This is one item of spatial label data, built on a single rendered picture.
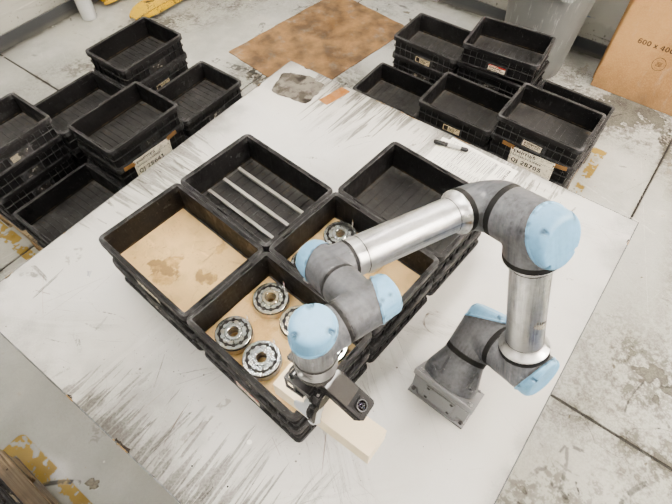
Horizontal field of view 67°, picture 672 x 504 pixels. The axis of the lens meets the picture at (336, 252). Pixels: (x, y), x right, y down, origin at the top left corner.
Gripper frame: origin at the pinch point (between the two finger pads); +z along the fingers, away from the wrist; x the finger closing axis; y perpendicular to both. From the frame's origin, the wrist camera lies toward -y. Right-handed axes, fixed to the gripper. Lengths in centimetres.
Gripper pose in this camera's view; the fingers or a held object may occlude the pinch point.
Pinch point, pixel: (328, 408)
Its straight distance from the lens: 107.6
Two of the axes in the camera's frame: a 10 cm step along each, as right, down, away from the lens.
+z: 0.1, 5.8, 8.2
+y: -8.0, -4.8, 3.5
